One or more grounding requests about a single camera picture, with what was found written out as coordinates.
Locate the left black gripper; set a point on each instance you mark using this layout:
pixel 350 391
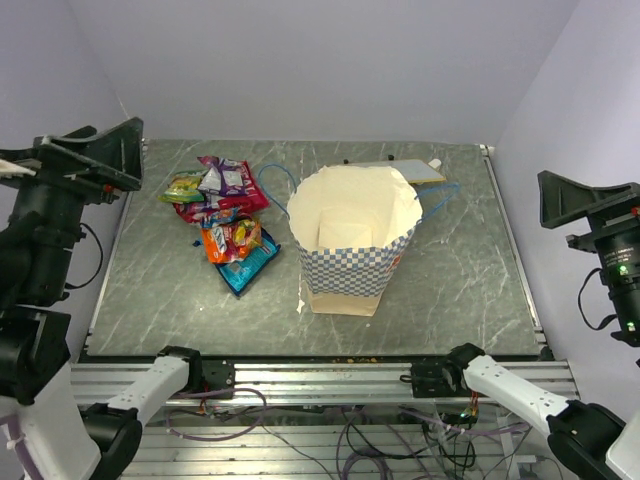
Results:
pixel 115 152

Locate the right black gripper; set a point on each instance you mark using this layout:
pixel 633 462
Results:
pixel 562 199

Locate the red Real chips bag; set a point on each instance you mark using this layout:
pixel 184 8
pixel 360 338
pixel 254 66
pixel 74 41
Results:
pixel 253 201

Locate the purple snack packet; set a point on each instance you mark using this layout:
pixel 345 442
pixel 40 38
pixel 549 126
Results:
pixel 208 205
pixel 224 177

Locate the orange Fox's candy bag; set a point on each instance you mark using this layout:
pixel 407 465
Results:
pixel 226 243

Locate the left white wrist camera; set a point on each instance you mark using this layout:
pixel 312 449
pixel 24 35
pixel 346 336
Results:
pixel 10 169

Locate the small red snack packet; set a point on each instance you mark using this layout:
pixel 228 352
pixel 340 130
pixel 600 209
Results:
pixel 218 217

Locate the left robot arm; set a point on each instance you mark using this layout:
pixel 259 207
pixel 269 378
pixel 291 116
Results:
pixel 51 436

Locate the blue snack packet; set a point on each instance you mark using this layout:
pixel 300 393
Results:
pixel 239 275

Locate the green Fox's candy bag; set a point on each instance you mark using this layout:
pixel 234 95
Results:
pixel 183 188

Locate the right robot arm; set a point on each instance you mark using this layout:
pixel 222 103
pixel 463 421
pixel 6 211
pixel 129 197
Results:
pixel 596 437

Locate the aluminium frame rail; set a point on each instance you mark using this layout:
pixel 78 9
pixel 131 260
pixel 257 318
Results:
pixel 309 384

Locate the small yellow-framed whiteboard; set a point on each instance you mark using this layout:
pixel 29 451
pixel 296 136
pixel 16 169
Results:
pixel 415 171

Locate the blue checkered paper bag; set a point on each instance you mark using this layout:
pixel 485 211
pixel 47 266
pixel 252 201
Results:
pixel 351 226

